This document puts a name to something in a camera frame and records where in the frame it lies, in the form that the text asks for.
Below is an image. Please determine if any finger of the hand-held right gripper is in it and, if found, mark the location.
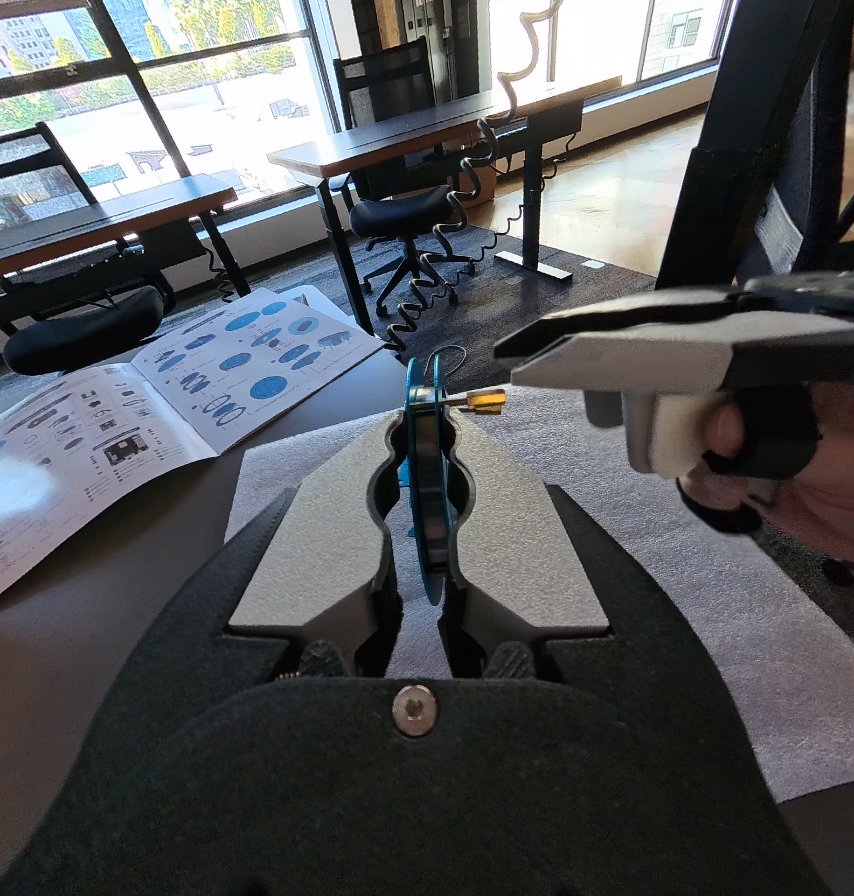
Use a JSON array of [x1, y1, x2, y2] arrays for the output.
[[493, 287, 741, 363], [509, 310, 854, 431]]

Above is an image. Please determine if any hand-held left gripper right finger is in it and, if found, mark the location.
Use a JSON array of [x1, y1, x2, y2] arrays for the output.
[[437, 412, 611, 677]]

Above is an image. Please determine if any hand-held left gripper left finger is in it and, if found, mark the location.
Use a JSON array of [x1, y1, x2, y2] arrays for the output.
[[227, 412, 408, 677]]

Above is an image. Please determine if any blue round metal base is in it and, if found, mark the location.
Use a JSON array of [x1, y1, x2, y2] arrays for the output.
[[397, 353, 470, 606]]

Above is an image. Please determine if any dark grey desk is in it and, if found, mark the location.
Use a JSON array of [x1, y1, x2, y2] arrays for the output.
[[0, 350, 854, 896]]

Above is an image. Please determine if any person's right hand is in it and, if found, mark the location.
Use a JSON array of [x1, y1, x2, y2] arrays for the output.
[[679, 381, 854, 569]]

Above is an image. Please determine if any white foam sheet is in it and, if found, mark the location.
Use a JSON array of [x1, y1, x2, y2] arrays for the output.
[[224, 381, 854, 805]]

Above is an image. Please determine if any black saddle stool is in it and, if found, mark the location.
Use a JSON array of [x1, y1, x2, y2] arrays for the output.
[[348, 185, 478, 319], [2, 286, 165, 377]]

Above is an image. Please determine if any open instruction booklet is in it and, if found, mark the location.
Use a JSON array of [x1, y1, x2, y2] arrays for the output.
[[0, 286, 387, 610]]

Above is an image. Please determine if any wide glass window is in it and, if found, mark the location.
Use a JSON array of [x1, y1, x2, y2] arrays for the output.
[[490, 0, 736, 106]]

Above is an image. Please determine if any black mesh-back chair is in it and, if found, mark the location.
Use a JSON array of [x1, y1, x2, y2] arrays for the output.
[[332, 38, 436, 135]]

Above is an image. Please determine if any black-framed grid window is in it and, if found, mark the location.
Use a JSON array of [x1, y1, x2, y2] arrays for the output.
[[0, 0, 333, 235]]

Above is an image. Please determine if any coiled black cable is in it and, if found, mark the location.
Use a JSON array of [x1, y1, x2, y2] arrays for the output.
[[385, 0, 564, 354]]

